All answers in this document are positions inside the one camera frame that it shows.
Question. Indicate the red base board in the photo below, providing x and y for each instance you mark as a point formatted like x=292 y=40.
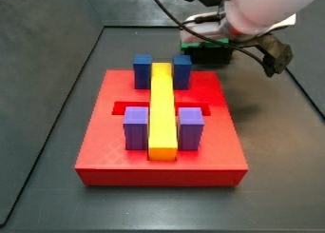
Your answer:
x=106 y=163

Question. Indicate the purple right peg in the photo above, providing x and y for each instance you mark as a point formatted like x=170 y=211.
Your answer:
x=190 y=128

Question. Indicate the dark blue peg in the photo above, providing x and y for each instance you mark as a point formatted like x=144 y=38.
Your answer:
x=181 y=71
x=142 y=69

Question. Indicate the purple left peg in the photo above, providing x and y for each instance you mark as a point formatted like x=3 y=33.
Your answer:
x=135 y=124

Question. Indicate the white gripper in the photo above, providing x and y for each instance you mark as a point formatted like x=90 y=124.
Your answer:
x=213 y=25

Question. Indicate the purple peg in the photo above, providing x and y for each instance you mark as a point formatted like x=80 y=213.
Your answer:
x=135 y=124
x=190 y=128

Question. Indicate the dark blue left peg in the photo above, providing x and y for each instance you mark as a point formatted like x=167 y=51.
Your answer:
x=142 y=69

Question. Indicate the dark blue right peg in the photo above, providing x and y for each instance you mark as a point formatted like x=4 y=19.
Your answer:
x=181 y=71

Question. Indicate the green U-shaped block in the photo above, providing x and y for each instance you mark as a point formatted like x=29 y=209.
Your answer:
x=186 y=46

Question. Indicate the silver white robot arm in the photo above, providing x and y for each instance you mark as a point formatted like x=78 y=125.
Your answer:
x=249 y=18

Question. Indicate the yellow long bar block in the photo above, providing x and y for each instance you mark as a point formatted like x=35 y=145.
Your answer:
x=162 y=131

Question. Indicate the black angle bracket fixture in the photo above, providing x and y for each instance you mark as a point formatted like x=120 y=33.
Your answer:
x=210 y=56

